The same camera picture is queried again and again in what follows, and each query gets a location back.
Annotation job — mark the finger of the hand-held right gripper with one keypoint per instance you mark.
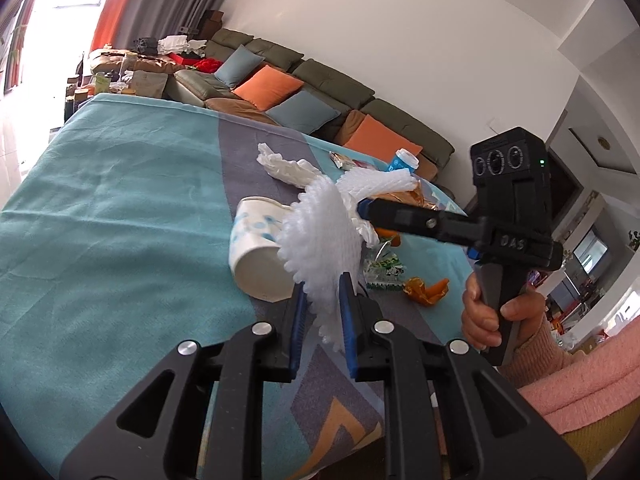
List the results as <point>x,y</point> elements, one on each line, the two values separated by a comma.
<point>425,222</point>

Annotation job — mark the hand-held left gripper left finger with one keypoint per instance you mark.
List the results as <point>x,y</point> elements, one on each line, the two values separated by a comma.
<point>299,320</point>

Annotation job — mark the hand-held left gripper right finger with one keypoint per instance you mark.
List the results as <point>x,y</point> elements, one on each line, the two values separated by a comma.
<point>346,320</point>

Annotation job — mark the white foam fruit net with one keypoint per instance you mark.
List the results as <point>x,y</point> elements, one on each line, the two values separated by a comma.
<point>320,245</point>
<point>375,182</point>

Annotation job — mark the orange peel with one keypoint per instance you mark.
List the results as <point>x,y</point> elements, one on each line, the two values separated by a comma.
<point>425,291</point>
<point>387,236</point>

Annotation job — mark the white tissue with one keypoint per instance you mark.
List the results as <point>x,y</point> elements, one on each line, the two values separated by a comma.
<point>287,167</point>

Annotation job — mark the person's right forearm pink sleeve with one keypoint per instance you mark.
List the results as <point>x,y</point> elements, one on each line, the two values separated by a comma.
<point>575,385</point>

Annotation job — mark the person's right hand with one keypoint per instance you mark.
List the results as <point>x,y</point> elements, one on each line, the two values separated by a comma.
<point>472,317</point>

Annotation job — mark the shiny golden brown wrapper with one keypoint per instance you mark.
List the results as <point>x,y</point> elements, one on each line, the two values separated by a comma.
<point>422,195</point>

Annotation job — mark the dark wooden door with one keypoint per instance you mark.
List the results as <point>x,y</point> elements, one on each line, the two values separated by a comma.
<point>565,180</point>

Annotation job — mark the clear wrapper green print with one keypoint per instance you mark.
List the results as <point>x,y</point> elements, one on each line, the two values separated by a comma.
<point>385,267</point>

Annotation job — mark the blue white yogurt bottle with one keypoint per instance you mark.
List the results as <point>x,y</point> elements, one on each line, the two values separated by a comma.
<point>402,160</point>

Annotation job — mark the white paper cup blue dots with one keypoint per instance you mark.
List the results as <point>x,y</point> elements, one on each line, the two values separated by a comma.
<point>255,255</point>

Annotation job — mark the pink snack wrapper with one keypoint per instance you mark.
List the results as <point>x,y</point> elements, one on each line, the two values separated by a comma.
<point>367,164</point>

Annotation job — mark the orange cushion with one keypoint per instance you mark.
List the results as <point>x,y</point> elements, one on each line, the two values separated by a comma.
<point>267,87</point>
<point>380,137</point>

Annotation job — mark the television screen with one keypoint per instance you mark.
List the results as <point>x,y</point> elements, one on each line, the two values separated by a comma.
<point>592,250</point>

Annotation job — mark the red silver snack wrapper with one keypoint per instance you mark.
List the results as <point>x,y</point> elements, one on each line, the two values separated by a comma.
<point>342,160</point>

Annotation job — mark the grey blue cushion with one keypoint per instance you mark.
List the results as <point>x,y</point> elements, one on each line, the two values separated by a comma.
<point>302,112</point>
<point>239,67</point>

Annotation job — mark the olive green sectional sofa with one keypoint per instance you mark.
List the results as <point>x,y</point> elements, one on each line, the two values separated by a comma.
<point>340,80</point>

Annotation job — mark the teal patterned tablecloth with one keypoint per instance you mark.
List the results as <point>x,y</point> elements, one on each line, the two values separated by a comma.
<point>125,210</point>

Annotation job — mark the yellow cloth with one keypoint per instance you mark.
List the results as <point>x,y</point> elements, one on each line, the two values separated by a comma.
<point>605,445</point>

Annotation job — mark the red cloth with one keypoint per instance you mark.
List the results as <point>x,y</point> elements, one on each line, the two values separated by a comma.
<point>207,65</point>

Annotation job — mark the brown cardboard box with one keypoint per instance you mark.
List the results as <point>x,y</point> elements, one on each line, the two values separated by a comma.
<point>211,22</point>

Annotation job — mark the brown leather sofa seat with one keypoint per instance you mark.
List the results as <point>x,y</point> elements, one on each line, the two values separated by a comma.
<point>145,64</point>

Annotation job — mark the pile of white clothes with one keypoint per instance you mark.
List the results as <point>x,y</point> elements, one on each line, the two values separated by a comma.
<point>180,45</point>

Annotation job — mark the group of food jars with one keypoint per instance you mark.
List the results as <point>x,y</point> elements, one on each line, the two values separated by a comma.
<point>97,85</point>

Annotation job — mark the dark cloth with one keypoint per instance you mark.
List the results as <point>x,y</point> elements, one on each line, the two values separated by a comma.
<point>147,45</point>

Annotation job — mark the orange curtain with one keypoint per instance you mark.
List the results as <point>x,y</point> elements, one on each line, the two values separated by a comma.
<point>125,0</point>

